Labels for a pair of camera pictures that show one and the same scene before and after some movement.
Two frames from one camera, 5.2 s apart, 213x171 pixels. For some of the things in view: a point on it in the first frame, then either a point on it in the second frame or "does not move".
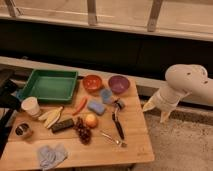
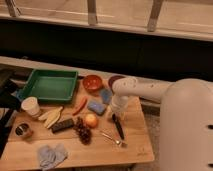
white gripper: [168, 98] to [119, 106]
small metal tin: [23, 129] does not move
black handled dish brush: [118, 104] does not move
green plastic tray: [49, 85] does not move
